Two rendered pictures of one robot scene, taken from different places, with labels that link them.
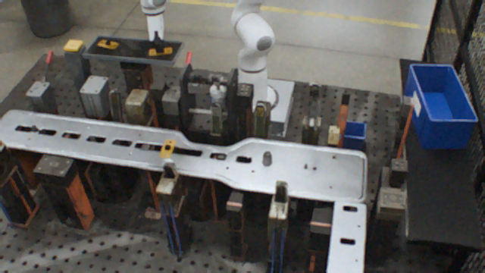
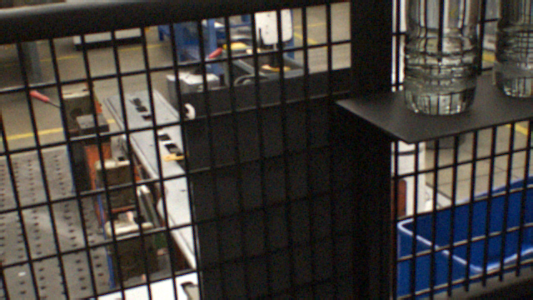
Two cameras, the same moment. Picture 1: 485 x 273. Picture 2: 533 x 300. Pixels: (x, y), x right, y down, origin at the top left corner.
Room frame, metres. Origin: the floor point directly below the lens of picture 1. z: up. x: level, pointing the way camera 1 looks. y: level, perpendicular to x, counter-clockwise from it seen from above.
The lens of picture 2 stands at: (0.47, -1.22, 1.62)
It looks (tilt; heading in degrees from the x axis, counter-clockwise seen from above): 21 degrees down; 58
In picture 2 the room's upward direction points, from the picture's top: 4 degrees counter-clockwise
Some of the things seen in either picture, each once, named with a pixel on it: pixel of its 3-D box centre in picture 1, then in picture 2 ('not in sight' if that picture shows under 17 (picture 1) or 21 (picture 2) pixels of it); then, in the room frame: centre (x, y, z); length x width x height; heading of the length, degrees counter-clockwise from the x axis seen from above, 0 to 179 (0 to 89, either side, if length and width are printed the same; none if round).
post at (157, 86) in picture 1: (165, 124); not in sight; (1.38, 0.32, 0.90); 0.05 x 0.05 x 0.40; 78
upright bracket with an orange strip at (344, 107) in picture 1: (337, 148); not in sight; (1.18, -0.31, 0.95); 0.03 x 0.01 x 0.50; 78
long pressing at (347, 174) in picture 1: (161, 150); (174, 156); (1.15, 0.30, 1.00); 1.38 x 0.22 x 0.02; 78
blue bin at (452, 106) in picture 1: (437, 105); (508, 255); (1.24, -0.66, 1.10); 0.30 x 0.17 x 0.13; 178
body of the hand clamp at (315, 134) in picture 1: (308, 157); not in sight; (1.21, -0.21, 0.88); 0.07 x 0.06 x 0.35; 168
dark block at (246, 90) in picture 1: (245, 133); not in sight; (1.31, 0.01, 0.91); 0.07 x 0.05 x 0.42; 168
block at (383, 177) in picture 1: (377, 208); not in sight; (0.98, -0.44, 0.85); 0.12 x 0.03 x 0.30; 168
